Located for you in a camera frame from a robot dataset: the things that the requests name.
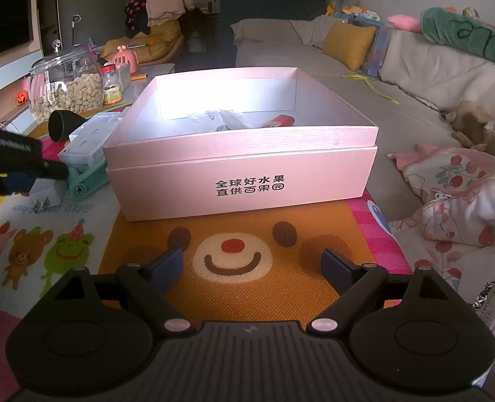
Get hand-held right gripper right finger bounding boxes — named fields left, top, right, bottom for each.
left=306, top=249, right=452, bottom=337

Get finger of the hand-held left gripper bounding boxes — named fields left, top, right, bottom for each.
left=32, top=157, right=69, bottom=182
left=0, top=171, right=37, bottom=197

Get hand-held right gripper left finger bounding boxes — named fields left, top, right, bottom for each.
left=55, top=248, right=193, bottom=336

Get white rectangular box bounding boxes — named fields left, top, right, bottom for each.
left=58, top=136, right=108, bottom=168
left=68, top=111, right=131, bottom=145

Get pink cardboard box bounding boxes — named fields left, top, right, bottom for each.
left=103, top=67, right=378, bottom=222

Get white power adapter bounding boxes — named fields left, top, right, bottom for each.
left=29, top=178, right=70, bottom=211

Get teal rolled mat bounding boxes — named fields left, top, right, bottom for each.
left=68, top=163, right=111, bottom=197

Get black funnel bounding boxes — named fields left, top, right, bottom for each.
left=48, top=110, right=89, bottom=142

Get cartoon play mat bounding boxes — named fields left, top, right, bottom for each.
left=0, top=109, right=413, bottom=344

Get glass jar of nuts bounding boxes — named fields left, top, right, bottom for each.
left=28, top=46, right=106, bottom=125

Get small jar with red lid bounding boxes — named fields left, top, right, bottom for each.
left=101, top=63, right=123, bottom=105

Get pink pig toy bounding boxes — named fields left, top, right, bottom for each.
left=111, top=49, right=139, bottom=74

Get floral blanket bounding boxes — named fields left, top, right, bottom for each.
left=385, top=144, right=495, bottom=302

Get clear plastic bag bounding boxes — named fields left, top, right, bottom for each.
left=186, top=109, right=265, bottom=131

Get red packet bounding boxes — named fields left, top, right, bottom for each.
left=259, top=114, right=295, bottom=128

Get yellow bean bag chair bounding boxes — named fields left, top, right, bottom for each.
left=101, top=19, right=185, bottom=65

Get black dotted cloth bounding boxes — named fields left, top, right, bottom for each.
left=124, top=0, right=151, bottom=36

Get yellow-green ribbon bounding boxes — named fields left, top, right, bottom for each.
left=343, top=73, right=401, bottom=105

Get beige sofa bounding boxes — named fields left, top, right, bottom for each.
left=231, top=19, right=495, bottom=202

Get pink clothes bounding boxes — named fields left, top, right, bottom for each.
left=147, top=0, right=195, bottom=26

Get brown plush toy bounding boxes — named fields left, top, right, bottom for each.
left=445, top=100, right=495, bottom=155

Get iridescent gift box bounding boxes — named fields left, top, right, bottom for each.
left=367, top=25, right=399, bottom=77

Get yellow cushion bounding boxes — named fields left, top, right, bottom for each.
left=323, top=22, right=376, bottom=71

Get pink plush toy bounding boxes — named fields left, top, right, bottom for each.
left=387, top=14, right=423, bottom=33

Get pile of yellow plush toys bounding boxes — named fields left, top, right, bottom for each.
left=325, top=3, right=382, bottom=21

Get dark cabinet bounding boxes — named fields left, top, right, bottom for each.
left=220, top=0, right=327, bottom=43

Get green plush toy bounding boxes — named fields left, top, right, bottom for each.
left=420, top=6, right=495, bottom=68

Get white stick handle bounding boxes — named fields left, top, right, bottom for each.
left=69, top=14, right=81, bottom=49

